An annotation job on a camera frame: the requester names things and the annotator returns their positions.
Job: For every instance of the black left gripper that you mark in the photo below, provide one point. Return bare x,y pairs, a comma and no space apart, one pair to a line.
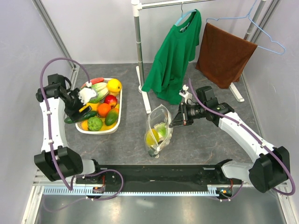
75,115

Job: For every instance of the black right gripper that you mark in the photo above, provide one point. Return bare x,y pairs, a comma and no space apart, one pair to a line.
182,118

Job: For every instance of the green cucumber toy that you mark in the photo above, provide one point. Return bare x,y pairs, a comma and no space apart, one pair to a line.
88,115

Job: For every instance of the clear polka dot zip bag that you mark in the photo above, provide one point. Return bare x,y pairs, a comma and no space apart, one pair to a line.
158,115

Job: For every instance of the yellow pear toy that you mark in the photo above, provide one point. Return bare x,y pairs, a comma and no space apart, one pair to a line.
152,137

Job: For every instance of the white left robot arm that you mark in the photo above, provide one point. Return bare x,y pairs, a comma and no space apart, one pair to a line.
56,159

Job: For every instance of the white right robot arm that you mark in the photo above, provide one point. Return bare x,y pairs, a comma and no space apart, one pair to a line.
269,166

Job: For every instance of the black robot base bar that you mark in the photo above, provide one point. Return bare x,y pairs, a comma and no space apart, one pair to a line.
174,177

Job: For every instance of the yellow orange fruit toy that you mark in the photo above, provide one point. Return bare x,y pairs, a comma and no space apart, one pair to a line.
84,125

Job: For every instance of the yellow banana toy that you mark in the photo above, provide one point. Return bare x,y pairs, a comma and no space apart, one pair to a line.
94,106

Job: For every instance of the green custard apple toy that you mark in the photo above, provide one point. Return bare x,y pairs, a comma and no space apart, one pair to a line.
94,124

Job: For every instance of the white perforated fruit basket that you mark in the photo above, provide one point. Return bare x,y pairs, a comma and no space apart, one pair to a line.
105,129

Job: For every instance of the green cabbage toy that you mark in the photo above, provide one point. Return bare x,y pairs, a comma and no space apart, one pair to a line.
102,91

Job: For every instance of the red chili pepper toy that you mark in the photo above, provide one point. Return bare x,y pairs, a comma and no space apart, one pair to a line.
97,80

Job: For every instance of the red apple toy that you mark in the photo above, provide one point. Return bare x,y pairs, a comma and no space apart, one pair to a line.
111,101

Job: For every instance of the green red mango toy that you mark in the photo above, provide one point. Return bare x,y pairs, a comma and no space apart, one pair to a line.
112,116

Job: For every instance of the green t-shirt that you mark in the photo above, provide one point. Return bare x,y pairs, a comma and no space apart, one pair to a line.
170,63

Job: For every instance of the yellow lemon toy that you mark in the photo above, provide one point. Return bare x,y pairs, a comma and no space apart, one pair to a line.
114,85

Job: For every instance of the brown towel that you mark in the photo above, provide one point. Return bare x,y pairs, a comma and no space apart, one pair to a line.
223,56

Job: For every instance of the light blue shirt hanger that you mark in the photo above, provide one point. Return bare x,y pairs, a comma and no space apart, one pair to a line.
183,15

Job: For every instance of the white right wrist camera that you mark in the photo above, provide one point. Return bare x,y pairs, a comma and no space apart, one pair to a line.
185,94

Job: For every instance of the white slotted cable duct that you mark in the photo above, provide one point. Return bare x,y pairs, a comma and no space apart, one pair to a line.
92,191

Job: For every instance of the blue wire hanger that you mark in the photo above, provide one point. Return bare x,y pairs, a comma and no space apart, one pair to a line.
254,24

